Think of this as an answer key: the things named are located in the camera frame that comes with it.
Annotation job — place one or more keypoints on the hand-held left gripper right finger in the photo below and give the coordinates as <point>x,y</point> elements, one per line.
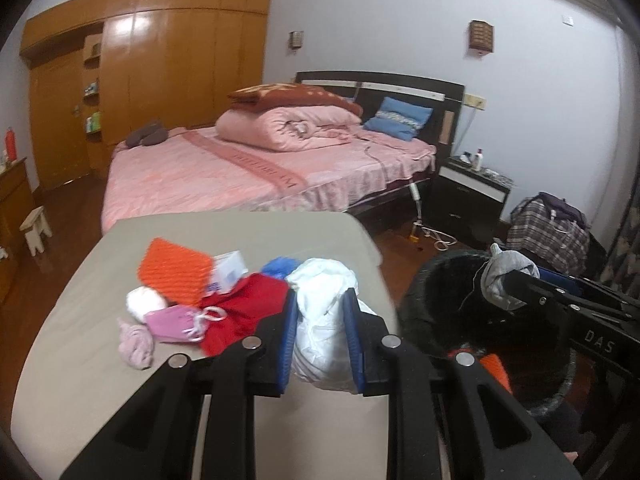
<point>356,342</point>

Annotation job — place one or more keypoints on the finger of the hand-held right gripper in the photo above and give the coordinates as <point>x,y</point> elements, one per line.
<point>550,305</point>
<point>565,282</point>

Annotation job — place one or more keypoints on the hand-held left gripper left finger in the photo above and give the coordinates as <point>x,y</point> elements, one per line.
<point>286,342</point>

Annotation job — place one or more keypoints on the red cloth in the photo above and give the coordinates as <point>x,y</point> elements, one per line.
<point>245,305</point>

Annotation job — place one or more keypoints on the grey cloth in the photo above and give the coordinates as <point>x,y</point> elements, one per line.
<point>505,270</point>

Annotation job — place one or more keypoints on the white plastic bag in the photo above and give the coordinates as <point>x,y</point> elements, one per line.
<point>320,290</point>

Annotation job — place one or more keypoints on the blue plastic bag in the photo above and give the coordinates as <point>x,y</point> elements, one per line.
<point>280,266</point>

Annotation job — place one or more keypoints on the orange foam net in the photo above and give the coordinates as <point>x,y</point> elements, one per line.
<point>172,270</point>
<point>495,367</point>

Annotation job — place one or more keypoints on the black trash bin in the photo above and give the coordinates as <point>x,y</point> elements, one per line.
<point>440,280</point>

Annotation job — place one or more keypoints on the pink face mask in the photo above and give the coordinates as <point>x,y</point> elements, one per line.
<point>170,322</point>

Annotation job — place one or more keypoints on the white tissue wad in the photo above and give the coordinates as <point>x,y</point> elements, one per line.
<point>145,302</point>

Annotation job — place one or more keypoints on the pink sock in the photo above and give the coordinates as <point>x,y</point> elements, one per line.
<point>135,345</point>

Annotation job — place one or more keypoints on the plaid bag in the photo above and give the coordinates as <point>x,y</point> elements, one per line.
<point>545,230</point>

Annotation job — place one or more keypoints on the patterned curtain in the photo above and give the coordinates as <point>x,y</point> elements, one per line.
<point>625,250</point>

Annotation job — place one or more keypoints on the white medicine box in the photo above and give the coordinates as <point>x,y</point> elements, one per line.
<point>227,270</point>

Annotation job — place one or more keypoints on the black nightstand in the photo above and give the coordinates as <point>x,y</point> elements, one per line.
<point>465,205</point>

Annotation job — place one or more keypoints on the white bottle red cap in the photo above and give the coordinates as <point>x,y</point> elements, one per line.
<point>479,161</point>

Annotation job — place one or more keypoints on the bed with pink sheet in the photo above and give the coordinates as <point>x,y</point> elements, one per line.
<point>200,175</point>

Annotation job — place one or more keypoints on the pink folded quilt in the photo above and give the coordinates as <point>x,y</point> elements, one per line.
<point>270,127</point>

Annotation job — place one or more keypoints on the blue pillow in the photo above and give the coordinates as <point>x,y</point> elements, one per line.
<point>395,117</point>

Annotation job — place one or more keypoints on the dark wooden headboard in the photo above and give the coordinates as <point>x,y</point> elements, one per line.
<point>425,85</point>

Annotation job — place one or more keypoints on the red folded blanket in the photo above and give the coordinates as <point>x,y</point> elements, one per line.
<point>285,95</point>

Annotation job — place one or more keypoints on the small wooden stool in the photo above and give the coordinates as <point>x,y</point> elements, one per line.
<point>36,222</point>

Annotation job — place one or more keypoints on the wooden desk cabinet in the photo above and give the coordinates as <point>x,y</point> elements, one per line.
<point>12,210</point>

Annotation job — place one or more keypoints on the wooden wardrobe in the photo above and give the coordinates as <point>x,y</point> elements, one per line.
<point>165,60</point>

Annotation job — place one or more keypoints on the red thermos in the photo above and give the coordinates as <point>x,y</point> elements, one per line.
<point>10,145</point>

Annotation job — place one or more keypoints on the yellowish wall socket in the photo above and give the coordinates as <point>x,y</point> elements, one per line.
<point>474,101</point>

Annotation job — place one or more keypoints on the brown wall lamp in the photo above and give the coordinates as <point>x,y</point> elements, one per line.
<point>481,36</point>

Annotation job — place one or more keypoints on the small wall lamp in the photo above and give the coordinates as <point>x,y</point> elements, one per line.
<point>296,40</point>

